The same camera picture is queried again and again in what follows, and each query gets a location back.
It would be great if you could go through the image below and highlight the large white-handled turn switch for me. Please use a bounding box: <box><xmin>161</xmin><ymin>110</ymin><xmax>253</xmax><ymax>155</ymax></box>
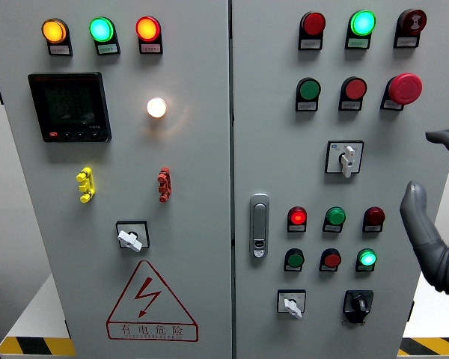
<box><xmin>324</xmin><ymin>140</ymin><xmax>365</xmax><ymax>179</ymax></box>

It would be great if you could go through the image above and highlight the small lit green lamp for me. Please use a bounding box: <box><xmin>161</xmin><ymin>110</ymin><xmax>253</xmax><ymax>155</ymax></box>
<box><xmin>355</xmin><ymin>248</ymin><xmax>378</xmax><ymax>273</ymax></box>

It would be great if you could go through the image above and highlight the small unlit green lamp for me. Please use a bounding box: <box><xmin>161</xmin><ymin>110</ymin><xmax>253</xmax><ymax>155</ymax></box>
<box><xmin>322</xmin><ymin>206</ymin><xmax>347</xmax><ymax>234</ymax></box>

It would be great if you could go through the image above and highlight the small red push button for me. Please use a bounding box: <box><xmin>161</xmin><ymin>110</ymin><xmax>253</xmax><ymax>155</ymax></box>
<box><xmin>319</xmin><ymin>248</ymin><xmax>343</xmax><ymax>273</ymax></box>

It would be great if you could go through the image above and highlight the black and yellow striped tape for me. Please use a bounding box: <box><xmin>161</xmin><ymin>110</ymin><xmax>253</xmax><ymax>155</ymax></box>
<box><xmin>0</xmin><ymin>336</ymin><xmax>76</xmax><ymax>358</ymax></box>
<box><xmin>397</xmin><ymin>337</ymin><xmax>449</xmax><ymax>357</ymax></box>

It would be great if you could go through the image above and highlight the small green push button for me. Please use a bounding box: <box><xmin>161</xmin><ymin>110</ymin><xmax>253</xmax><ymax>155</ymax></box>
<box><xmin>283</xmin><ymin>248</ymin><xmax>305</xmax><ymax>273</ymax></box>

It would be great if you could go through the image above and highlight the small lit red lamp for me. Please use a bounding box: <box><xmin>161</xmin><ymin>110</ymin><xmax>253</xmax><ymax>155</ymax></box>
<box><xmin>287</xmin><ymin>206</ymin><xmax>308</xmax><ymax>233</ymax></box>

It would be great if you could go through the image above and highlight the large red stop button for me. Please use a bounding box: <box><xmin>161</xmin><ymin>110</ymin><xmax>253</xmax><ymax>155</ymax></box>
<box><xmin>380</xmin><ymin>73</ymin><xmax>424</xmax><ymax>111</ymax></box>

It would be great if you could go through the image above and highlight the silver door lock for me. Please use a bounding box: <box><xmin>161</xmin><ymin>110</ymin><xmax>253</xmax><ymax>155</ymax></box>
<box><xmin>249</xmin><ymin>193</ymin><xmax>270</xmax><ymax>260</ymax></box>

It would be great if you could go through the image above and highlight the large red push button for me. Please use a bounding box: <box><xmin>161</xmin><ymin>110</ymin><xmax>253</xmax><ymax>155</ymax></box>
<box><xmin>338</xmin><ymin>76</ymin><xmax>368</xmax><ymax>112</ymax></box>

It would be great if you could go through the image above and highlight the grey cabinet door with lock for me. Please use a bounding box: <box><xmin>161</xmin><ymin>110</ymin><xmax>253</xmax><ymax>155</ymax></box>
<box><xmin>230</xmin><ymin>0</ymin><xmax>449</xmax><ymax>359</ymax></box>

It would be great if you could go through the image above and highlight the large green push button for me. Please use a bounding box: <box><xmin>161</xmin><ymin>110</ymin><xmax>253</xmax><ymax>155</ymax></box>
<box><xmin>295</xmin><ymin>77</ymin><xmax>322</xmax><ymax>113</ymax></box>

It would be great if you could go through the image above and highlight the dark red buzzer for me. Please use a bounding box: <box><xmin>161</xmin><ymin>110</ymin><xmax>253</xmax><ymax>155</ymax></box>
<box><xmin>393</xmin><ymin>8</ymin><xmax>428</xmax><ymax>49</ymax></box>

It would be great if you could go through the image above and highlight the large green lamp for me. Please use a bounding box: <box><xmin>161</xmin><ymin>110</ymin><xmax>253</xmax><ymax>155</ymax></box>
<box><xmin>89</xmin><ymin>16</ymin><xmax>121</xmax><ymax>56</ymax></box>
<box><xmin>344</xmin><ymin>9</ymin><xmax>377</xmax><ymax>50</ymax></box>

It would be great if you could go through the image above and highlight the grey cabinet door with display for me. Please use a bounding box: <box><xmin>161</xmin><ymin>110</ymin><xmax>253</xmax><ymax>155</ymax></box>
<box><xmin>0</xmin><ymin>0</ymin><xmax>233</xmax><ymax>359</ymax></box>

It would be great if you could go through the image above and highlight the large unlit red lamp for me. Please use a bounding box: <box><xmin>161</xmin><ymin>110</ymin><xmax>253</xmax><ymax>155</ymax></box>
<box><xmin>298</xmin><ymin>11</ymin><xmax>327</xmax><ymax>52</ymax></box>

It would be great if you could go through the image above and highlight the red warning triangle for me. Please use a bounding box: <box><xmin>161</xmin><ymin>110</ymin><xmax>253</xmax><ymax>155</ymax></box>
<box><xmin>106</xmin><ymin>260</ymin><xmax>200</xmax><ymax>343</ymax></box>

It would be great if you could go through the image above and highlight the white lamp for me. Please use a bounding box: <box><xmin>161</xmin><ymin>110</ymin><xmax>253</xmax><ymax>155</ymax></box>
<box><xmin>146</xmin><ymin>96</ymin><xmax>168</xmax><ymax>119</ymax></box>

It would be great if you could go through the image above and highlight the large lit red lamp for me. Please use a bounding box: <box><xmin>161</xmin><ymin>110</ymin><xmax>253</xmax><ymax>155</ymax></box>
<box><xmin>135</xmin><ymin>16</ymin><xmax>164</xmax><ymax>55</ymax></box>

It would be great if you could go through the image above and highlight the black display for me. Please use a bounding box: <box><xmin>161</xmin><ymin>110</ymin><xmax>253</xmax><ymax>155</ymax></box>
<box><xmin>27</xmin><ymin>72</ymin><xmax>112</xmax><ymax>144</ymax></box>

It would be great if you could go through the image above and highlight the large yellow lamp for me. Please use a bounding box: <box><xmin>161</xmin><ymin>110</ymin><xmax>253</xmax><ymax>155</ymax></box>
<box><xmin>41</xmin><ymin>17</ymin><xmax>74</xmax><ymax>58</ymax></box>

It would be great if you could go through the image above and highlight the black-handled turn switch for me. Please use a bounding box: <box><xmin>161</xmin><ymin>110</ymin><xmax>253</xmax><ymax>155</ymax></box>
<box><xmin>342</xmin><ymin>289</ymin><xmax>375</xmax><ymax>325</ymax></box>

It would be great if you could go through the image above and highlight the small white-handled turn switch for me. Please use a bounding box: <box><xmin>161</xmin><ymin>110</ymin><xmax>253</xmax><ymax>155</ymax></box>
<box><xmin>276</xmin><ymin>289</ymin><xmax>307</xmax><ymax>320</ymax></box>

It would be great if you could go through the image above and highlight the small red handle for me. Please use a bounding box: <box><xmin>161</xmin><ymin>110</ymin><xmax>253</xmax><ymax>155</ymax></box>
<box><xmin>157</xmin><ymin>166</ymin><xmax>172</xmax><ymax>203</ymax></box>

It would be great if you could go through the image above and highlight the white-handled switch on black plate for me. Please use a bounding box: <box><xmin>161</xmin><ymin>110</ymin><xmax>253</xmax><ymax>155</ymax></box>
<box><xmin>115</xmin><ymin>220</ymin><xmax>151</xmax><ymax>254</ymax></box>

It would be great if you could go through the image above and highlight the small yellow handle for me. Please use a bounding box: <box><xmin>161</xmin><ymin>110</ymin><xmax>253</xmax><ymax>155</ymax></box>
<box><xmin>76</xmin><ymin>167</ymin><xmax>97</xmax><ymax>204</ymax></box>

